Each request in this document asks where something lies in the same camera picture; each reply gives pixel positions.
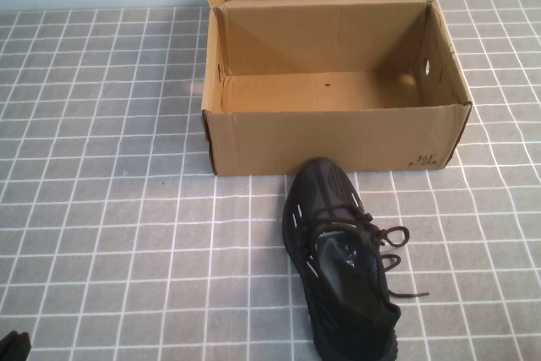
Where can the black knit sneaker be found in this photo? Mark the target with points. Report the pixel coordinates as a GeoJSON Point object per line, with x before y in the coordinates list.
{"type": "Point", "coordinates": [338, 314]}

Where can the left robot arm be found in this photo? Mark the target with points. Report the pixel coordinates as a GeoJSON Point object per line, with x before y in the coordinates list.
{"type": "Point", "coordinates": [12, 348]}

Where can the brown cardboard shoe box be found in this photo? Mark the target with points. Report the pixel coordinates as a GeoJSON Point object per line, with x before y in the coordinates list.
{"type": "Point", "coordinates": [338, 141]}

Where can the grey white checked tablecloth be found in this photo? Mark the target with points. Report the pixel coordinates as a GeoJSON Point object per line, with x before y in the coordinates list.
{"type": "Point", "coordinates": [105, 209]}

